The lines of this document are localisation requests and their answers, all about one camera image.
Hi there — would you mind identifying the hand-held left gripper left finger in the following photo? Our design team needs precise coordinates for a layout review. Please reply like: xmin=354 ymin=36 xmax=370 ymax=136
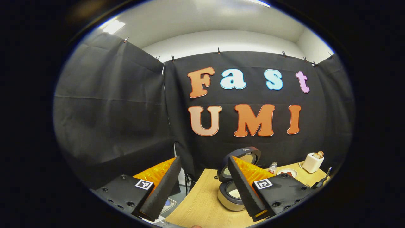
xmin=94 ymin=156 xmax=182 ymax=223

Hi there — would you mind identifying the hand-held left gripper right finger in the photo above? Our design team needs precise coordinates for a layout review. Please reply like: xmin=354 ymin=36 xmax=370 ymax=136
xmin=227 ymin=155 xmax=314 ymax=223

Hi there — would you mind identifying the dark grey rice cooker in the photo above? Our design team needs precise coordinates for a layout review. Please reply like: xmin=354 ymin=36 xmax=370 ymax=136
xmin=216 ymin=146 xmax=262 ymax=212

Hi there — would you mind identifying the white blue printed sheet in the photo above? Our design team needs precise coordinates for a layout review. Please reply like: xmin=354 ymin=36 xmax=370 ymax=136
xmin=160 ymin=197 xmax=178 ymax=219

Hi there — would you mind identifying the white round plate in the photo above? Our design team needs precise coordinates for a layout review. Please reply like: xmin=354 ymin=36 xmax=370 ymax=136
xmin=276 ymin=168 xmax=298 ymax=178

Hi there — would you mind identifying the white toaster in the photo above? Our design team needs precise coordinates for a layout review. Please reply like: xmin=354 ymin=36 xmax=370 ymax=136
xmin=302 ymin=151 xmax=325 ymax=174

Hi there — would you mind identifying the black backdrop cloth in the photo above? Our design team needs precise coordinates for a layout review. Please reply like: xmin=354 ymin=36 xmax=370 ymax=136
xmin=53 ymin=32 xmax=355 ymax=190

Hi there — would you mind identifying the ceiling light panel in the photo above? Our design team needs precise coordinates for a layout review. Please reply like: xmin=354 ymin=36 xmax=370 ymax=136
xmin=247 ymin=0 xmax=271 ymax=8
xmin=102 ymin=20 xmax=126 ymax=35

